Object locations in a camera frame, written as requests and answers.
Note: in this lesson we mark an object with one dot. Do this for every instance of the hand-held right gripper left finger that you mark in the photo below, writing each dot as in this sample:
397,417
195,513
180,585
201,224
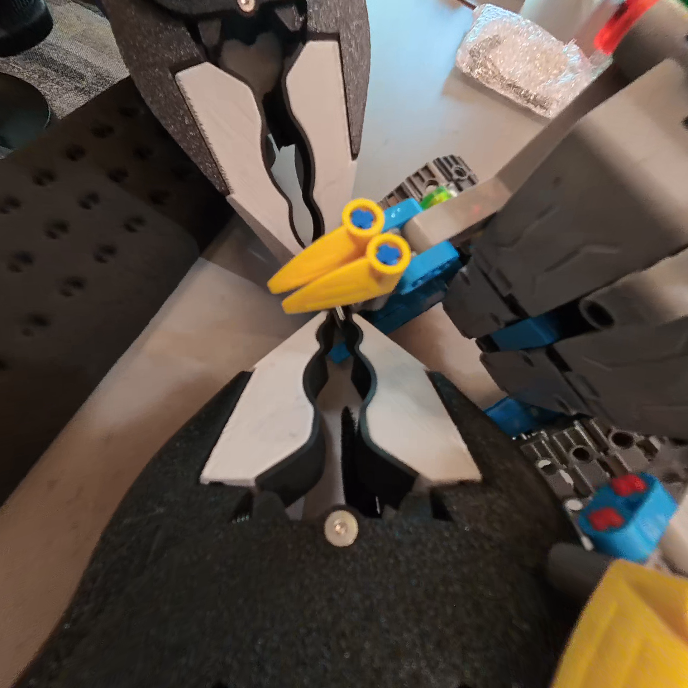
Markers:
263,424

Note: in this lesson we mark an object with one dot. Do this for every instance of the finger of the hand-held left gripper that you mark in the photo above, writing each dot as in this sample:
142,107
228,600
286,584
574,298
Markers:
328,118
231,140

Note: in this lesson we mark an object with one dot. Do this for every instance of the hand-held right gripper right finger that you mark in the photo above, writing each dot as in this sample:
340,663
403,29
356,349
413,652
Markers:
414,424

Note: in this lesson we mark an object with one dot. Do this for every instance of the blue toy vehicle with wheels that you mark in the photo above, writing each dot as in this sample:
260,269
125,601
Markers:
580,242

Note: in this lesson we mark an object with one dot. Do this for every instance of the grey desk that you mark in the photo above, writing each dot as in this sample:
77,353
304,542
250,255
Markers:
134,376

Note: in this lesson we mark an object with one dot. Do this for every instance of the bubble wrap bag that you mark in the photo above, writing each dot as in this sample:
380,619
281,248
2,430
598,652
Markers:
516,59

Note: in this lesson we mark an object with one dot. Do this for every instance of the black perforated pad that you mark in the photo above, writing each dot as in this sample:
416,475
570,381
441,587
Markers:
80,269

